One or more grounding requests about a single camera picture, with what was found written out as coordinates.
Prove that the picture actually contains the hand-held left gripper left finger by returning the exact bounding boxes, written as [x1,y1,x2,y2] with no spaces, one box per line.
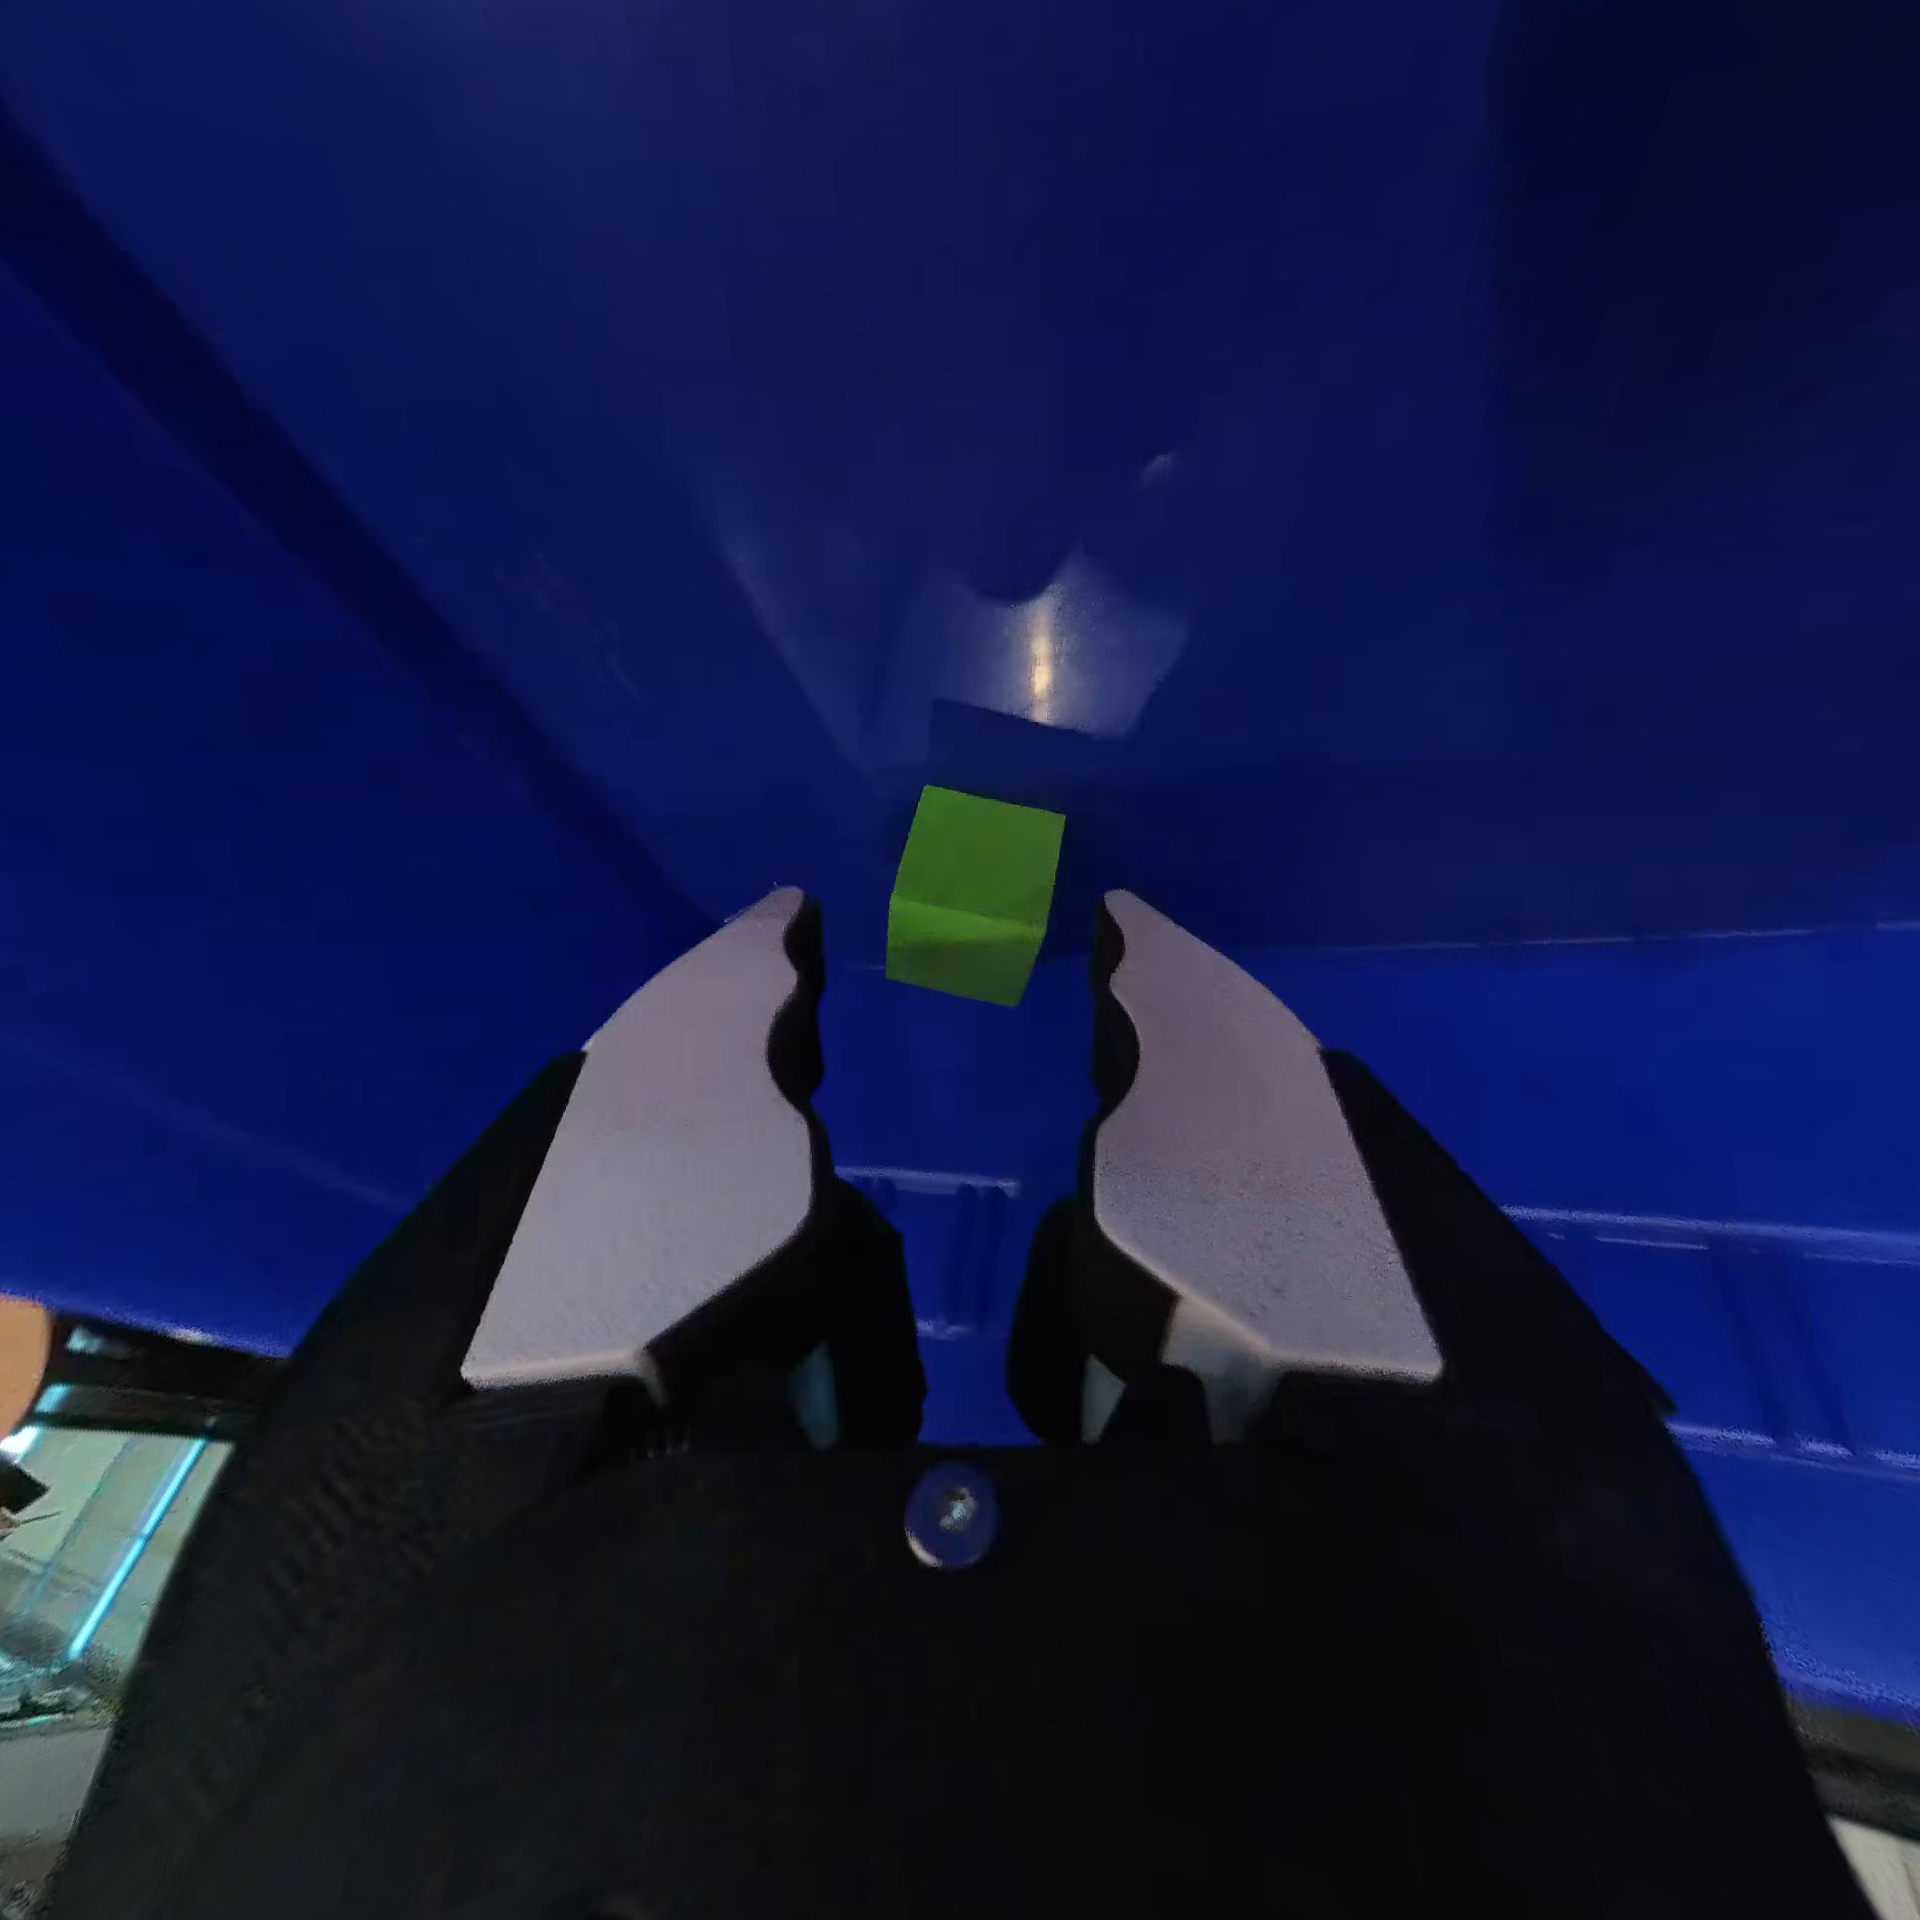
[460,885,831,1409]

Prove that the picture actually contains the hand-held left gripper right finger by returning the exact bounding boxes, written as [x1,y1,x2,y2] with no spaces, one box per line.
[1094,886,1449,1444]

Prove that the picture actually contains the green cube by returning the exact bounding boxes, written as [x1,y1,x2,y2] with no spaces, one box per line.
[886,785,1067,1007]

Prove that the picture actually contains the blue plastic bin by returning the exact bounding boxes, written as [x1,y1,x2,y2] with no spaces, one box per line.
[0,0,1920,1729]

